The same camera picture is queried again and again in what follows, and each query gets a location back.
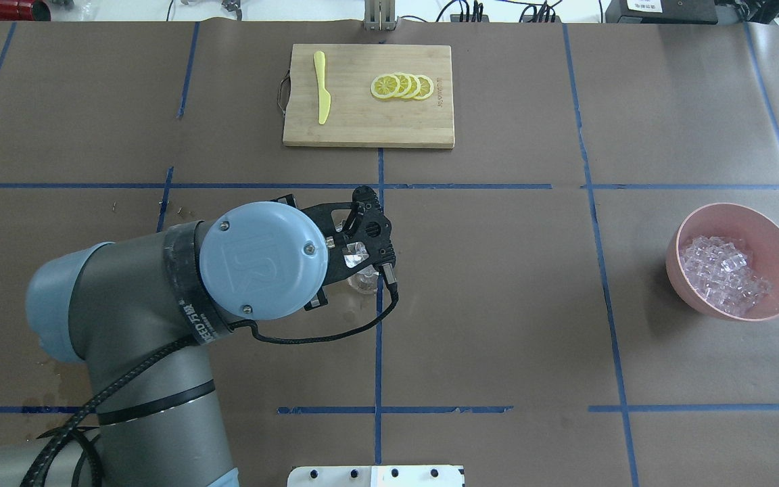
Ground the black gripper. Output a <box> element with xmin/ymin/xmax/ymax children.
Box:
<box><xmin>301</xmin><ymin>186</ymin><xmax>398</xmax><ymax>310</ymax></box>

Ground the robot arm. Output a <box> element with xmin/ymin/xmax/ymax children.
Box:
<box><xmin>0</xmin><ymin>185</ymin><xmax>399</xmax><ymax>486</ymax></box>

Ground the clear wine glass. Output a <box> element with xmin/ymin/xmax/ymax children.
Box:
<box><xmin>335</xmin><ymin>216</ymin><xmax>392</xmax><ymax>296</ymax></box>

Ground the clear ice cubes pile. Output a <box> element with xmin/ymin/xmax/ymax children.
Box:
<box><xmin>679</xmin><ymin>235</ymin><xmax>773</xmax><ymax>317</ymax></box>

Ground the bamboo cutting board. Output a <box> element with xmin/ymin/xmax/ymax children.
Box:
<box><xmin>283</xmin><ymin>43</ymin><xmax>455</xmax><ymax>149</ymax></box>

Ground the lemon slice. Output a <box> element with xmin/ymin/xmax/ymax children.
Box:
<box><xmin>370</xmin><ymin>74</ymin><xmax>402</xmax><ymax>99</ymax></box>
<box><xmin>398</xmin><ymin>73</ymin><xmax>421</xmax><ymax>99</ymax></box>
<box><xmin>393</xmin><ymin>73</ymin><xmax>406</xmax><ymax>98</ymax></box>
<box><xmin>413</xmin><ymin>74</ymin><xmax>435</xmax><ymax>101</ymax></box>

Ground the yellow plastic knife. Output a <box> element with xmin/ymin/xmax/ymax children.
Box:
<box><xmin>313</xmin><ymin>51</ymin><xmax>331</xmax><ymax>124</ymax></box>

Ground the black box device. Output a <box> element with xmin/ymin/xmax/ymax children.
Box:
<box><xmin>604</xmin><ymin>1</ymin><xmax>718</xmax><ymax>25</ymax></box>

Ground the pink bowl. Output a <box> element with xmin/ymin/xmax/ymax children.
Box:
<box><xmin>665</xmin><ymin>203</ymin><xmax>779</xmax><ymax>321</ymax></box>

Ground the red cylinder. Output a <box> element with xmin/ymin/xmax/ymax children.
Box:
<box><xmin>0</xmin><ymin>1</ymin><xmax>51</xmax><ymax>22</ymax></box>

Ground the aluminium frame post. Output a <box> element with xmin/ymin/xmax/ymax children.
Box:
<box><xmin>364</xmin><ymin>0</ymin><xmax>398</xmax><ymax>32</ymax></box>

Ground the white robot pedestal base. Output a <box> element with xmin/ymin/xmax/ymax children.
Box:
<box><xmin>287</xmin><ymin>465</ymin><xmax>466</xmax><ymax>486</ymax></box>

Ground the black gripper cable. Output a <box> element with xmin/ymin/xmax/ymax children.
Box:
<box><xmin>21</xmin><ymin>264</ymin><xmax>400</xmax><ymax>487</ymax></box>

